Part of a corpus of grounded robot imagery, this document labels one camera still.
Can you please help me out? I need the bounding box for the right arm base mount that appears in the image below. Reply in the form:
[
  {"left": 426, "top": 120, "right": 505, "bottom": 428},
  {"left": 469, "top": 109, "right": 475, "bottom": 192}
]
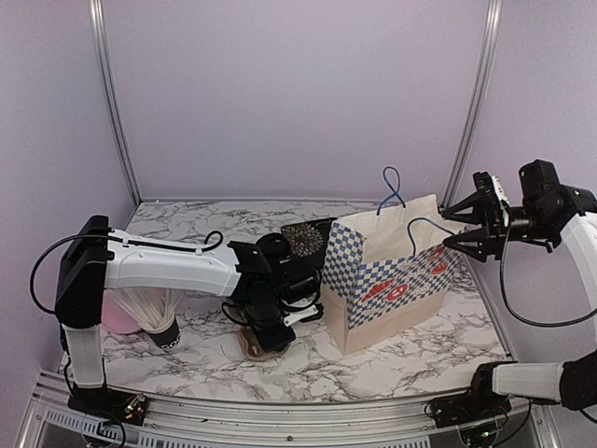
[{"left": 423, "top": 361, "right": 512, "bottom": 428}]

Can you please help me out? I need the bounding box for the left aluminium frame post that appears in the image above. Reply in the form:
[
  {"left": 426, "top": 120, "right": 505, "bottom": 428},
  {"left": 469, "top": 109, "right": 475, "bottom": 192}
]
[{"left": 89, "top": 0, "right": 142, "bottom": 207}]

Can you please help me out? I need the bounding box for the blue checkered paper bag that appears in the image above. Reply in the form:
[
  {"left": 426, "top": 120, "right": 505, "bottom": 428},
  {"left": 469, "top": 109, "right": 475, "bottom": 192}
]
[{"left": 321, "top": 194, "right": 464, "bottom": 355}]

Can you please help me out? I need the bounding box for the aluminium frame post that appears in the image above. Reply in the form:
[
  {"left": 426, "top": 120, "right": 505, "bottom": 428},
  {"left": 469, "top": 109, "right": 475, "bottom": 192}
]
[
  {"left": 441, "top": 0, "right": 504, "bottom": 208},
  {"left": 89, "top": 0, "right": 142, "bottom": 207}
]

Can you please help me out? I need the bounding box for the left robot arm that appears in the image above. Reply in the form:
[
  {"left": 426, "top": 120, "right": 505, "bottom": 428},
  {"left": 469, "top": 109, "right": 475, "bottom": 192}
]
[{"left": 49, "top": 215, "right": 323, "bottom": 415}]

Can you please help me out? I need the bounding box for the aluminium front rail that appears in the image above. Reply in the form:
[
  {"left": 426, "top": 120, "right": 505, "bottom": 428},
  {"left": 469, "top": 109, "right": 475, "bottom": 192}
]
[{"left": 13, "top": 368, "right": 561, "bottom": 448}]

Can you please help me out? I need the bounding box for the black cup holding straws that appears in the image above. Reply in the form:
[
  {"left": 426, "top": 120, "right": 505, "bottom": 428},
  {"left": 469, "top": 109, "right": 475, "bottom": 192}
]
[{"left": 146, "top": 315, "right": 181, "bottom": 350}]

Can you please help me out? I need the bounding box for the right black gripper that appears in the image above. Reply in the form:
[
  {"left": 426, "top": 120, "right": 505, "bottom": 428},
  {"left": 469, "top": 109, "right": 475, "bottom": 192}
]
[{"left": 442, "top": 190, "right": 557, "bottom": 262}]

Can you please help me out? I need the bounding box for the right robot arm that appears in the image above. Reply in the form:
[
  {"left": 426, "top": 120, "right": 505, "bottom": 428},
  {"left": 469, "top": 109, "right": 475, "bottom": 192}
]
[{"left": 443, "top": 157, "right": 596, "bottom": 418}]

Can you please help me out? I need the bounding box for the pink round plate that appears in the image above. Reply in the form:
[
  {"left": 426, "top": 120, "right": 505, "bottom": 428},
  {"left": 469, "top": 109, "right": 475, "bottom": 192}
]
[{"left": 102, "top": 291, "right": 141, "bottom": 335}]

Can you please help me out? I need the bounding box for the brown cardboard cup carrier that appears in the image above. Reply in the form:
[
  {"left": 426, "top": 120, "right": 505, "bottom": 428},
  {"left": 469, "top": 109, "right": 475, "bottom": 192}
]
[{"left": 238, "top": 328, "right": 288, "bottom": 362}]

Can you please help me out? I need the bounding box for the black floral square plate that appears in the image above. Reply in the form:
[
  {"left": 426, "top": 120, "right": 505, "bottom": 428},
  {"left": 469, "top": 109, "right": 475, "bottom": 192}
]
[{"left": 281, "top": 217, "right": 336, "bottom": 258}]

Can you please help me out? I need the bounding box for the right aluminium frame post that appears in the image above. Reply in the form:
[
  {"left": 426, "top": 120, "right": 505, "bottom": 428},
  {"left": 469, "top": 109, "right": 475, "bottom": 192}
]
[{"left": 441, "top": 0, "right": 504, "bottom": 208}]

